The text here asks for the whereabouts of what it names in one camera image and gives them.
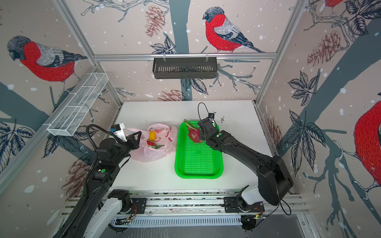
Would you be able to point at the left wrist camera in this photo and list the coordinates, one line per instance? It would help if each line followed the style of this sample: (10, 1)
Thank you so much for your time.
(118, 131)

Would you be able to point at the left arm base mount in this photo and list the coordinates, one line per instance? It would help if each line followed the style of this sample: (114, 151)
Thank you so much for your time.
(134, 206)

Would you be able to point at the black hanging wall basket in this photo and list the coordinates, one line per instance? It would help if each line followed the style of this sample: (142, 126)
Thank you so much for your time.
(185, 68)

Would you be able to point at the pink plastic bag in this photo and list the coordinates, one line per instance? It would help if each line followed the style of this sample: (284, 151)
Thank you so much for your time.
(165, 135)

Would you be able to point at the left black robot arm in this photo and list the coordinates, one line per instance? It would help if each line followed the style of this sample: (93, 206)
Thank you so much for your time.
(88, 219)

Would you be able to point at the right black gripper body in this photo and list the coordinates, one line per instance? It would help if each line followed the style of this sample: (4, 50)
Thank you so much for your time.
(204, 137)

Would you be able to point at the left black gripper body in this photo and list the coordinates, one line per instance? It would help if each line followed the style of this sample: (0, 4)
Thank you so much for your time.
(130, 145)

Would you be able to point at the green plastic basket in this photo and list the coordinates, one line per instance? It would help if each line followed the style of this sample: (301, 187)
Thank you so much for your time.
(196, 160)

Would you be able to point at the aluminium rail base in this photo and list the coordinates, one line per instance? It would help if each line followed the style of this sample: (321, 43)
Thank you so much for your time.
(204, 208)

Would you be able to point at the red green fruit pile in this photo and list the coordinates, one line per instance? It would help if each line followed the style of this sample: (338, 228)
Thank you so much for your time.
(154, 145)

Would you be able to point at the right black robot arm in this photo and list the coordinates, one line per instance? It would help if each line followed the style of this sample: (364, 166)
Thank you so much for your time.
(274, 179)

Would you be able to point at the white wire mesh shelf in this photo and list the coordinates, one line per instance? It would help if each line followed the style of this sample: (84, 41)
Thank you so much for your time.
(71, 116)

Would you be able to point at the red green dragon fruit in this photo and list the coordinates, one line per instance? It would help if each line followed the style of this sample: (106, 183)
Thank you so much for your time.
(193, 132)

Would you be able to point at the yellow fruit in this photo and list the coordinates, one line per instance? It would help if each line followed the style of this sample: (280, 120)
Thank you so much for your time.
(152, 136)

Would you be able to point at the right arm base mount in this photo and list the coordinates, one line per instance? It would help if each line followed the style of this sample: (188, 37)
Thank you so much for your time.
(238, 205)

